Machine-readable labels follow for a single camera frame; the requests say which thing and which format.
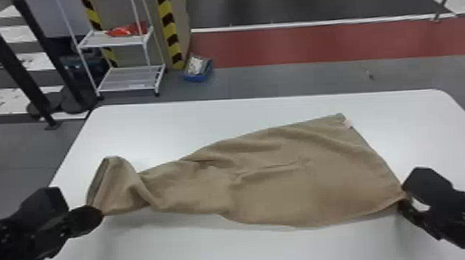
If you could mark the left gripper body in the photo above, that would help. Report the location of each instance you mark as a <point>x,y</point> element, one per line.
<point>40,242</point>

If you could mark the blue basket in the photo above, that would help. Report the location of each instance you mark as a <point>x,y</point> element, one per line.
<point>198,70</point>

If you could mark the red snack packet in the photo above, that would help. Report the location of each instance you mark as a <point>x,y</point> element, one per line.
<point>124,30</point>

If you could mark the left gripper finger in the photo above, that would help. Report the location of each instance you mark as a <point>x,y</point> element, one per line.
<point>84,220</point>

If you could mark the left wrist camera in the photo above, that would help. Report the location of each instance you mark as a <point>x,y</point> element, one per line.
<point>39,205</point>

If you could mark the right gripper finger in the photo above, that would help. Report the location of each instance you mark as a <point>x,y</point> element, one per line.
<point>410,213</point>

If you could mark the yellow black striped post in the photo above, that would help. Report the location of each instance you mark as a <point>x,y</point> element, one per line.
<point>171,32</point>
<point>97,23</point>

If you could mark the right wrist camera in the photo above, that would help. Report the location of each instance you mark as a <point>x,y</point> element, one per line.
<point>428,186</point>

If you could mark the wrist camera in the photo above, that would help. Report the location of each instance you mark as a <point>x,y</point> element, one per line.
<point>428,186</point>
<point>39,205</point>

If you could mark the beige towel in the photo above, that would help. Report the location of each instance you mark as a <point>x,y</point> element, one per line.
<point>280,175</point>

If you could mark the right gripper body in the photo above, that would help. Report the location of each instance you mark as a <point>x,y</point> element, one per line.
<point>447,222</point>

